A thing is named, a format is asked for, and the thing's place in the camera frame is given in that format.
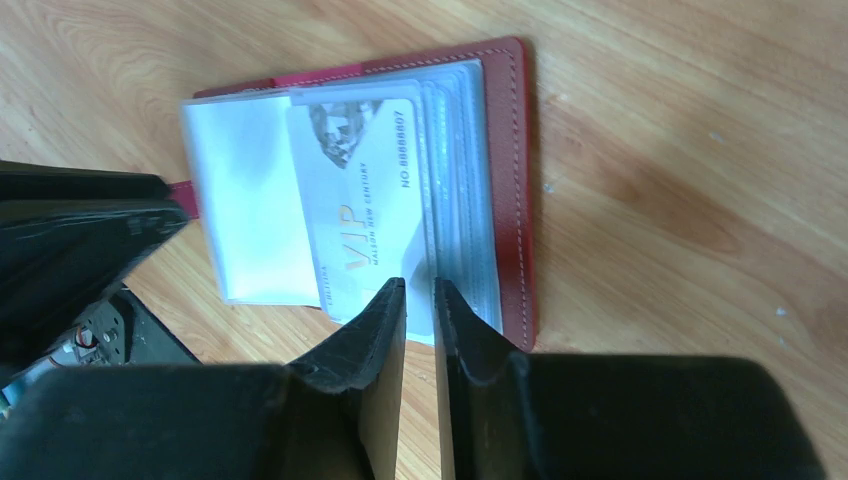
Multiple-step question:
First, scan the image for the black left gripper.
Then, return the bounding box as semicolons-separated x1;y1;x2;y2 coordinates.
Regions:
1;160;198;411

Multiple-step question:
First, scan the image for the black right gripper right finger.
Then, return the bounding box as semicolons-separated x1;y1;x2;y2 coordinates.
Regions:
434;279;826;479

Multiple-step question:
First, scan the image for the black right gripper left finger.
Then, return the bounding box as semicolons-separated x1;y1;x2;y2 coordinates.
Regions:
1;278;406;479

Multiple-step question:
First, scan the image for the white VIP card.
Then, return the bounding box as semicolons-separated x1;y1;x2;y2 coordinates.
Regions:
287;98;434;345

